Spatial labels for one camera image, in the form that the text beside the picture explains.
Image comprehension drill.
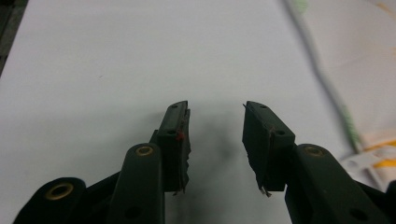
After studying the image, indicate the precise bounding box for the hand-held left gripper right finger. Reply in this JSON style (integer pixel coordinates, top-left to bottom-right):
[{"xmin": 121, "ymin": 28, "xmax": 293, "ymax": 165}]
[{"xmin": 241, "ymin": 100, "xmax": 296, "ymax": 198}]

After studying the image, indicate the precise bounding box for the white leaf-print cloth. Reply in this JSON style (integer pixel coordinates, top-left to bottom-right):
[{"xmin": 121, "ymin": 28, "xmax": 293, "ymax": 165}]
[{"xmin": 281, "ymin": 0, "xmax": 396, "ymax": 191}]

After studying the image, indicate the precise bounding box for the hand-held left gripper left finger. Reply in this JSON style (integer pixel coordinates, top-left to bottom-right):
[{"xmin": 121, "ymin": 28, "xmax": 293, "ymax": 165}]
[{"xmin": 150, "ymin": 100, "xmax": 191, "ymax": 196}]

